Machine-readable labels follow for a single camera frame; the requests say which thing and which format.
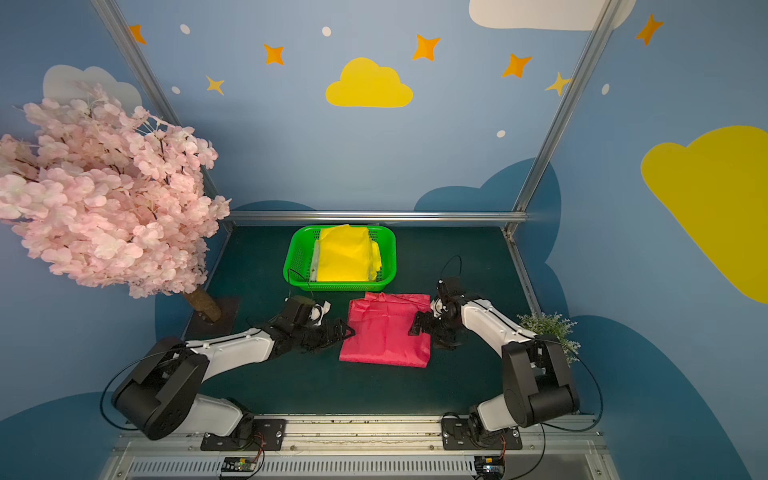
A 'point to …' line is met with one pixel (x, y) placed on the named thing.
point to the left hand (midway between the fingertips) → (347, 333)
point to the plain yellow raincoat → (345, 254)
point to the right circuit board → (489, 467)
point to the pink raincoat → (381, 324)
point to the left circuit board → (238, 464)
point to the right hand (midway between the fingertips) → (425, 334)
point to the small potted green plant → (553, 324)
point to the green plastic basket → (297, 262)
